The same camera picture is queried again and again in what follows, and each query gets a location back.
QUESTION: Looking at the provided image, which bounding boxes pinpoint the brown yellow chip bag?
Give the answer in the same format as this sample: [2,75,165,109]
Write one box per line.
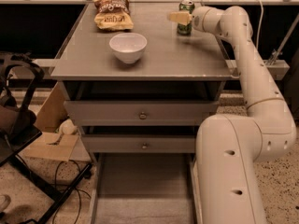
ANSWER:
[93,0,134,31]

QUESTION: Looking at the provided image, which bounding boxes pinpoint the cardboard box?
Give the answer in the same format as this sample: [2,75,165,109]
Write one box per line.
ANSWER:
[23,84,91,161]

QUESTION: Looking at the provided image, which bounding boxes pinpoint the white plastic bottle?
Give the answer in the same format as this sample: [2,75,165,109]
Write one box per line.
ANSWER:
[59,119,77,135]

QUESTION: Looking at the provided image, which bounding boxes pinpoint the black chair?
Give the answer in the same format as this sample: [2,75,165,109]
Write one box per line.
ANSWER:
[0,52,92,224]

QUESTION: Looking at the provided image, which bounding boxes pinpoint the white ceramic bowl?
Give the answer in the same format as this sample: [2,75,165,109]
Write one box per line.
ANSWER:
[109,33,148,63]

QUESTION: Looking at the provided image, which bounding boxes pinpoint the grey middle drawer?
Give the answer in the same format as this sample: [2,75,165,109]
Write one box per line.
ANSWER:
[81,134,195,153]

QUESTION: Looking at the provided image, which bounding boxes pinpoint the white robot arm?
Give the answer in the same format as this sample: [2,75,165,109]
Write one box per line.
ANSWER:
[167,7,296,224]

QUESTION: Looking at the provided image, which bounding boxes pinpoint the grey top drawer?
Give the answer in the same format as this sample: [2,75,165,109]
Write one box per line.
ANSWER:
[64,101,219,126]

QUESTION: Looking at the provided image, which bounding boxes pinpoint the grey metal rail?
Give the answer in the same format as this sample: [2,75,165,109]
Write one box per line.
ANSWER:
[226,60,290,80]

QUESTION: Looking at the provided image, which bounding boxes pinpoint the grey drawer cabinet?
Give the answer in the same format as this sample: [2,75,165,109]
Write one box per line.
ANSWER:
[51,2,231,155]

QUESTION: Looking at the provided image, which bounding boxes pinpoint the grey open bottom drawer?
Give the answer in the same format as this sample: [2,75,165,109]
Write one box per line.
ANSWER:
[87,153,200,224]

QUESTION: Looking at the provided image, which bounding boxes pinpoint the black floor cable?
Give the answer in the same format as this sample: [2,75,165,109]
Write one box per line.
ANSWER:
[18,160,92,224]

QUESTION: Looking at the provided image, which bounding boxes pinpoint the green soda can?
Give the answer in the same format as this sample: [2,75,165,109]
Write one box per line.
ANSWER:
[177,0,195,35]

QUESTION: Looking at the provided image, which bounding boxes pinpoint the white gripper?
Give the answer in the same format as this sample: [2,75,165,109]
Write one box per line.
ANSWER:
[167,7,218,34]

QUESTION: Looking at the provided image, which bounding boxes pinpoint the white hanging cable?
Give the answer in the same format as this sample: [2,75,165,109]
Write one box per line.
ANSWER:
[250,0,264,49]

